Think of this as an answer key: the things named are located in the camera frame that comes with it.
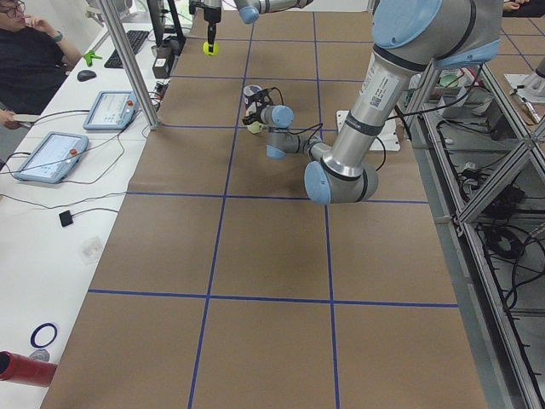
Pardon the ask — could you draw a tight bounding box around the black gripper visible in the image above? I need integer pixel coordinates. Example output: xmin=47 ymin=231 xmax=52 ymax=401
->
xmin=204 ymin=7 xmax=221 ymax=43
xmin=242 ymin=102 xmax=267 ymax=126

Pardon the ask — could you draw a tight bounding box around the white blue tennis ball can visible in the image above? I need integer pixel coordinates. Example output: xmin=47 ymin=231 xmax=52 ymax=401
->
xmin=243 ymin=84 xmax=261 ymax=116

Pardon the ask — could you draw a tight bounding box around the yellow Wilson tennis ball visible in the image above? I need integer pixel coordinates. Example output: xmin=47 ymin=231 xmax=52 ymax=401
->
xmin=247 ymin=122 xmax=263 ymax=135

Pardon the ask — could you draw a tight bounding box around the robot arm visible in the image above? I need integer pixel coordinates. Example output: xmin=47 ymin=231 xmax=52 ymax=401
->
xmin=189 ymin=0 xmax=313 ymax=56
xmin=250 ymin=0 xmax=503 ymax=205

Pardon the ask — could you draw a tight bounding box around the black box with label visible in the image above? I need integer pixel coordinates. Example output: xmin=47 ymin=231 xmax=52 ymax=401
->
xmin=152 ymin=47 xmax=175 ymax=79

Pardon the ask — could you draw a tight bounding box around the black keyboard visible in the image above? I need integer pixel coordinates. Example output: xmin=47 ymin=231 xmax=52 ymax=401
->
xmin=103 ymin=29 xmax=151 ymax=69

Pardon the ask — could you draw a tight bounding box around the green plastic part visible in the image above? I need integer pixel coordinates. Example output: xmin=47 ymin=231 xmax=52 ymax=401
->
xmin=83 ymin=49 xmax=102 ymax=67

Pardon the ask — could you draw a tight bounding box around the upper teach pendant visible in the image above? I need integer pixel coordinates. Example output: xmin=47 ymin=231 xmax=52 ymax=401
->
xmin=83 ymin=90 xmax=139 ymax=131

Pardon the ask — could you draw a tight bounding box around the teach pendant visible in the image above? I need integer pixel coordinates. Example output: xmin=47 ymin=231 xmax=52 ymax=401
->
xmin=83 ymin=90 xmax=139 ymax=131
xmin=13 ymin=131 xmax=89 ymax=184

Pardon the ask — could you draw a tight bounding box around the black computer mouse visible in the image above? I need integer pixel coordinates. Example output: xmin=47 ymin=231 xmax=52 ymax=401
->
xmin=77 ymin=70 xmax=97 ymax=82

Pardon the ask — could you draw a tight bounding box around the brown paper table cover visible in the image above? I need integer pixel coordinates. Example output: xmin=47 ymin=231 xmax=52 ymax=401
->
xmin=43 ymin=12 xmax=487 ymax=408

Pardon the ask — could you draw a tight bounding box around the seated person black shirt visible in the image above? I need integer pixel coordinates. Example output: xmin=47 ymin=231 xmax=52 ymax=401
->
xmin=1 ymin=1 xmax=82 ymax=130

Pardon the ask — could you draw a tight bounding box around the lower teach pendant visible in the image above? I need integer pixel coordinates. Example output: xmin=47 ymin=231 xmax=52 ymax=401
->
xmin=13 ymin=131 xmax=89 ymax=184

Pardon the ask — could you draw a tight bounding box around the small black square device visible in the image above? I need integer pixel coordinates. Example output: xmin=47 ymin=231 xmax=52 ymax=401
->
xmin=59 ymin=210 xmax=74 ymax=228

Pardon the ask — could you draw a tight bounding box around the red bottle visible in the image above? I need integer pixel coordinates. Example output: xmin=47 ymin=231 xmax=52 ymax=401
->
xmin=1 ymin=351 xmax=57 ymax=387

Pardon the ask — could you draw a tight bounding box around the black camera cable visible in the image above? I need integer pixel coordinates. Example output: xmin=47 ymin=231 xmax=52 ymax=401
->
xmin=262 ymin=86 xmax=329 ymax=150

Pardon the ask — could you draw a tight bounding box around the aluminium frame post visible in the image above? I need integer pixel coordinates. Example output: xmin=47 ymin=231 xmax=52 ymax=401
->
xmin=97 ymin=0 xmax=159 ymax=130

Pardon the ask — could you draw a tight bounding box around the blue ring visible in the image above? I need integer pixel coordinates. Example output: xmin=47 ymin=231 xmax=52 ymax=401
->
xmin=30 ymin=322 xmax=59 ymax=349

